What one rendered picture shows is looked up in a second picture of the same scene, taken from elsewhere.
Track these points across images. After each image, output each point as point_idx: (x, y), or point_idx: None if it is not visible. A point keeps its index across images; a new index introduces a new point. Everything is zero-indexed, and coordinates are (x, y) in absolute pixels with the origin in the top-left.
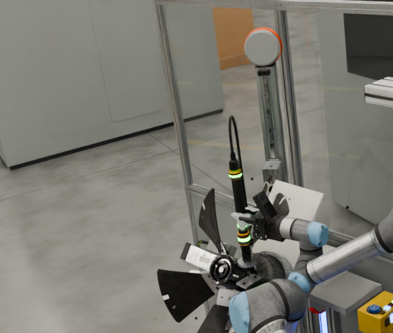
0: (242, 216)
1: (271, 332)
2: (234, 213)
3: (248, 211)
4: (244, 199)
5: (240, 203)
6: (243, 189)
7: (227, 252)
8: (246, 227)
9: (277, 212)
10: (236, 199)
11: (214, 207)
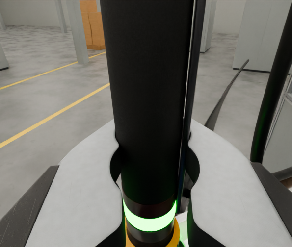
0: (57, 186)
1: None
2: (106, 124)
3: (195, 169)
4: (267, 91)
5: (117, 64)
6: (288, 22)
7: (188, 194)
8: (154, 234)
9: None
10: (101, 12)
11: (221, 97)
